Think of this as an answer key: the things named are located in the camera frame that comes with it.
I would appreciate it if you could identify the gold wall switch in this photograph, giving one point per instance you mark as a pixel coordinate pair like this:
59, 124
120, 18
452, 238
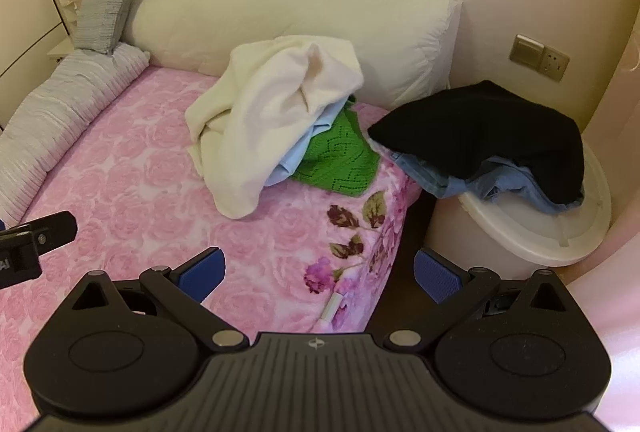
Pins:
526, 52

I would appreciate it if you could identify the white nightstand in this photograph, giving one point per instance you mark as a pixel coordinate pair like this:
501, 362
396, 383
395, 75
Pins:
62, 48

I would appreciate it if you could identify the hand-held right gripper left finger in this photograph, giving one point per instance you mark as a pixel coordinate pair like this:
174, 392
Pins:
202, 274

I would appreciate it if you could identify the gold wall socket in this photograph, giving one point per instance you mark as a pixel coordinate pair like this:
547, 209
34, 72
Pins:
554, 63

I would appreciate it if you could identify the green knit garment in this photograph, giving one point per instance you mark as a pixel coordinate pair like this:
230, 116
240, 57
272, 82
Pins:
340, 152

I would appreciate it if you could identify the grey striped quilt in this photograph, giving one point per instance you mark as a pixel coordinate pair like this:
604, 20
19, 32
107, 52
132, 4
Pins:
50, 122

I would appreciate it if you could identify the cream striped knit sweater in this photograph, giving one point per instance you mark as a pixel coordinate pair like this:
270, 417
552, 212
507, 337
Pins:
260, 112

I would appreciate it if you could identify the cream panel wardrobe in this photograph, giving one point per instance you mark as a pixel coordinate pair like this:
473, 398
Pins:
25, 2

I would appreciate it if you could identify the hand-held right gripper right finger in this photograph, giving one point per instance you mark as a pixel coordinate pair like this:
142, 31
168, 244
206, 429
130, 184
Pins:
439, 276

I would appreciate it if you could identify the blue jeans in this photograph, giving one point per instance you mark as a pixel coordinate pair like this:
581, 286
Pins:
505, 187

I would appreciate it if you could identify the long white headboard cushion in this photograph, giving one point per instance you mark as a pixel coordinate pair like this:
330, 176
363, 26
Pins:
250, 22

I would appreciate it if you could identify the white round stool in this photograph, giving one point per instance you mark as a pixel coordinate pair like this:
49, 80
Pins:
530, 232

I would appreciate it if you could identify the grey striped pillow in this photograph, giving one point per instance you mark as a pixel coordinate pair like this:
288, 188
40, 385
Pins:
105, 7

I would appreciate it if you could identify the light blue shirt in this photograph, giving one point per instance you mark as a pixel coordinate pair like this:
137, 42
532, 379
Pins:
295, 157

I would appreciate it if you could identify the pink floral blanket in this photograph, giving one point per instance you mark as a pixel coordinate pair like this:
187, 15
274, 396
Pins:
125, 162

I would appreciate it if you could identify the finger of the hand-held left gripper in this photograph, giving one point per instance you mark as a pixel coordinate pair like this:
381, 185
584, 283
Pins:
52, 232

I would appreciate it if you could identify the black garment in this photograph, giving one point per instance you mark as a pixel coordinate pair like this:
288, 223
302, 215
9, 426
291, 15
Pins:
475, 132

